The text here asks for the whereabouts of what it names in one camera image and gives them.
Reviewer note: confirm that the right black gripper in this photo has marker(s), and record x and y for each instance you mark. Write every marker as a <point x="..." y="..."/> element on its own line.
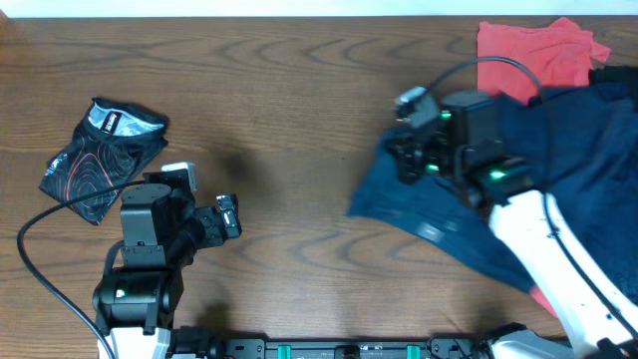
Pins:
<point x="405" y="152"/>

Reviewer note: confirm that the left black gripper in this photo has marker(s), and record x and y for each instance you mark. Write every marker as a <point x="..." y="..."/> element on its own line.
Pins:
<point x="213" y="233"/>

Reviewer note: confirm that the navy blue shorts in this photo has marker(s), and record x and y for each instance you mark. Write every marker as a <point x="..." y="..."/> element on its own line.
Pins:
<point x="582" y="139"/>

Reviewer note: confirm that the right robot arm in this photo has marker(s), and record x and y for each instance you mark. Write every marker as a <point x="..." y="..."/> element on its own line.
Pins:
<point x="462" y="139"/>

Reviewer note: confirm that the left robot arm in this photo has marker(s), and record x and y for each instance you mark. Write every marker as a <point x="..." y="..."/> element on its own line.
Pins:
<point x="142" y="281"/>

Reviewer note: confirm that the black patterned folded shirt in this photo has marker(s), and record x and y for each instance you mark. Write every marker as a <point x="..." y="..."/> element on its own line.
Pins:
<point x="111" y="145"/>

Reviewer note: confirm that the red orange shirt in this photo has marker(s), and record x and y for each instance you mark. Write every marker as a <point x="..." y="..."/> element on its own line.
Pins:
<point x="559" y="55"/>

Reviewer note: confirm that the black garment at edge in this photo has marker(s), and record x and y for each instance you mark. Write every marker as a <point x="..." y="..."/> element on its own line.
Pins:
<point x="621" y="74"/>

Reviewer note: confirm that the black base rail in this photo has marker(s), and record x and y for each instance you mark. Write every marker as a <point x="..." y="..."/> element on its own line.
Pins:
<point x="435" y="348"/>

